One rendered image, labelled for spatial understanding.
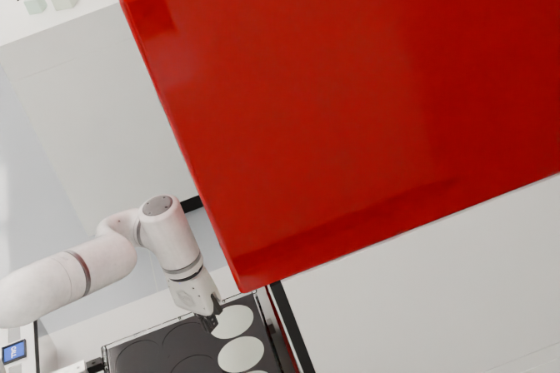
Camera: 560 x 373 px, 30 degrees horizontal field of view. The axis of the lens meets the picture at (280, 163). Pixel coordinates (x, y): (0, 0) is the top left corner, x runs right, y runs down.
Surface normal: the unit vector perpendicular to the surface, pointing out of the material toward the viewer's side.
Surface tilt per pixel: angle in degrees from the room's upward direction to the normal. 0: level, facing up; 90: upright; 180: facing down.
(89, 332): 0
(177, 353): 0
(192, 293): 88
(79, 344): 0
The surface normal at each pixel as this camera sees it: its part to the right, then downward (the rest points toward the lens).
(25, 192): -0.28, -0.79
